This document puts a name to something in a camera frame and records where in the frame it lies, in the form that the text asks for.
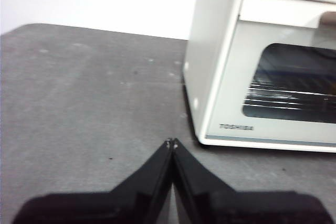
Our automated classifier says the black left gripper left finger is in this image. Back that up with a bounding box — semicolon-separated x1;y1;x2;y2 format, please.
12;137;174;224

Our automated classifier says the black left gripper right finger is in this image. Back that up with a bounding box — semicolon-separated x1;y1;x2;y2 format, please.
172;137;334;224

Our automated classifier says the glass oven door with handle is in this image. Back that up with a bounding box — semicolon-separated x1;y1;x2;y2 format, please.
204;0;336;147

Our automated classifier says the cream Toshiba toaster oven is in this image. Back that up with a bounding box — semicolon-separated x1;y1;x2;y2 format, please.
182;0;336;154

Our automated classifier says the metal wire oven rack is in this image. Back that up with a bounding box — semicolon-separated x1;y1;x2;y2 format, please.
244;86;336;112

